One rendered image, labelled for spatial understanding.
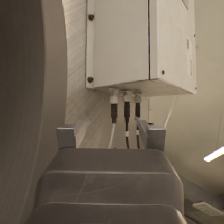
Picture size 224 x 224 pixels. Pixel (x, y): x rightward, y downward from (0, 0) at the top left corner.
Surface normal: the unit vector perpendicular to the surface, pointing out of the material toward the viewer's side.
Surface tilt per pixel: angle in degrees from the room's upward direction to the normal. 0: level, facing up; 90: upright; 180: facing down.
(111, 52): 137
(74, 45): 90
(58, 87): 90
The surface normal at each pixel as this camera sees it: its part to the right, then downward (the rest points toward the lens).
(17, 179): -0.63, -0.29
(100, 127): 0.75, 0.00
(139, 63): -0.66, -0.01
